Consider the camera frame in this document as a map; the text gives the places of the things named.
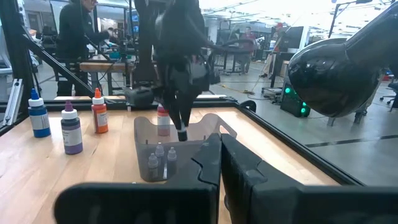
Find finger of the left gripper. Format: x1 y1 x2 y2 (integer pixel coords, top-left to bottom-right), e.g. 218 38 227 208
183 90 201 126
162 93 185 132

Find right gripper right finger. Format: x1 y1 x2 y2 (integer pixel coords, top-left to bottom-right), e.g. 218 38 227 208
220 133 398 224

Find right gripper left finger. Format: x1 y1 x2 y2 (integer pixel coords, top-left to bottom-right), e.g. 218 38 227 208
53 133 223 224

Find pink food coloring bottle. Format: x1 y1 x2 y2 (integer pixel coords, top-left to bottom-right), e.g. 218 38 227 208
156 105 172 137

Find orange food coloring bottle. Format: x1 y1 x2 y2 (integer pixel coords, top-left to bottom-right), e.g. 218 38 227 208
91 88 109 134

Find violet food coloring bottle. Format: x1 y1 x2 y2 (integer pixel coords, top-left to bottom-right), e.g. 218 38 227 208
60 100 84 156

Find blue food coloring bottle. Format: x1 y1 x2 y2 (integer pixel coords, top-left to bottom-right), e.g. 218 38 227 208
27 88 52 139

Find grey translucent plastic bin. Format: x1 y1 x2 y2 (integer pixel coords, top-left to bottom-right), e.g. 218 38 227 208
134 113 238 183

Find wooden workbench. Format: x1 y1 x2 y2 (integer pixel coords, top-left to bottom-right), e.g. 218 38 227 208
79 61 135 97

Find black computer green lights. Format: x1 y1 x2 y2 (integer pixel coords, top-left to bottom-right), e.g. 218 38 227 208
279 74 312 118

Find black monitor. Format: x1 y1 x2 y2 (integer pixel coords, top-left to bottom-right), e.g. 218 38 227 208
281 26 304 60

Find black office chair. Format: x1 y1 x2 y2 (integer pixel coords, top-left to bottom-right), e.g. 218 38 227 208
379 82 398 108

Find silver aluminium bracket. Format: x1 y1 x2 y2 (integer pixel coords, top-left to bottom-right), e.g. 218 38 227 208
1 78 24 127

